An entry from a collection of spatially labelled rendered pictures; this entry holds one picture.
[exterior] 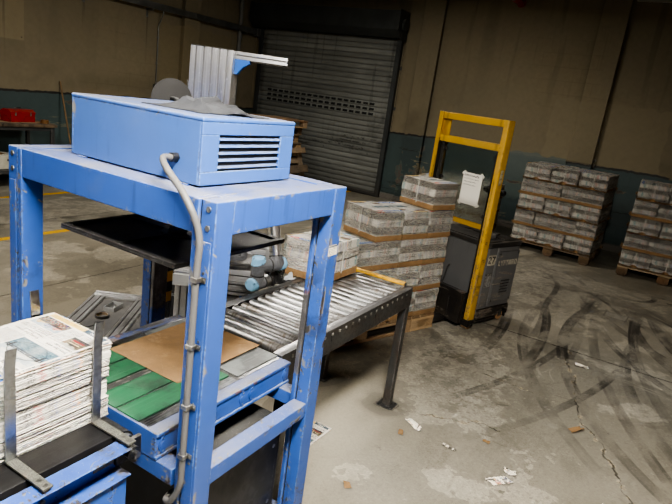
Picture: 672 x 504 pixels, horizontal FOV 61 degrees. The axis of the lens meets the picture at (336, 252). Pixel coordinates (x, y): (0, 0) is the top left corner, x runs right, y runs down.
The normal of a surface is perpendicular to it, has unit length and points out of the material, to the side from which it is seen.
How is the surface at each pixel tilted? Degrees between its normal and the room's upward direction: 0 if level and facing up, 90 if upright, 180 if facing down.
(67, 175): 90
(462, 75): 90
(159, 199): 90
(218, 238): 90
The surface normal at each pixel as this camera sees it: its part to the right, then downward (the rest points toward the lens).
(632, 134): -0.52, 0.16
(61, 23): 0.84, 0.25
